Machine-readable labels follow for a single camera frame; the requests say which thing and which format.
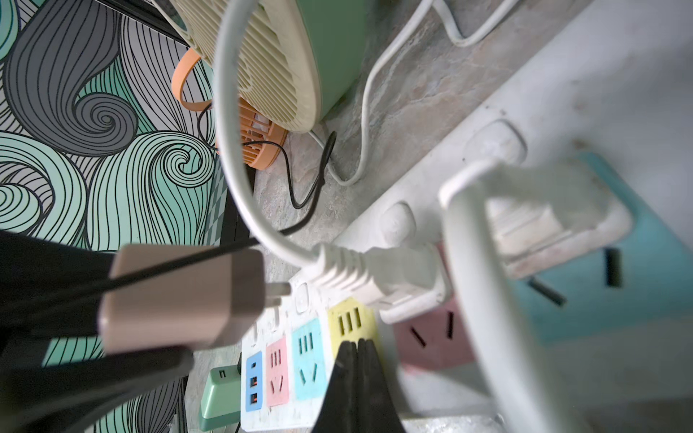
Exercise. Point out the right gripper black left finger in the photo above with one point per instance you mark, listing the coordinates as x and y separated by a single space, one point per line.
339 409

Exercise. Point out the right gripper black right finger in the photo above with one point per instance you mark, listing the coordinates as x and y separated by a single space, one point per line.
375 409

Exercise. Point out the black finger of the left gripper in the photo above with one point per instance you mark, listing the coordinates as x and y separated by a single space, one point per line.
72 397
33 269

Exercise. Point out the white plug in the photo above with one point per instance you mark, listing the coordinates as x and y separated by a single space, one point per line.
541 217
402 282

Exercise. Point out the pink usb charger adapter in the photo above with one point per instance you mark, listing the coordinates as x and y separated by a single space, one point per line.
202 306

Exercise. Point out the white multicolour power strip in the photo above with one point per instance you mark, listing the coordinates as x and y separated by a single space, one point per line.
612 78

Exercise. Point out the cream green round fan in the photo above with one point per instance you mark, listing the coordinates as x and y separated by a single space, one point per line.
298 58

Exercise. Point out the green usb charger adapter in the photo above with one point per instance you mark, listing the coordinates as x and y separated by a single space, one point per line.
220 403

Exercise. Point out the white plug in teal socket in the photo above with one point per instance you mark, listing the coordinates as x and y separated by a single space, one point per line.
541 217

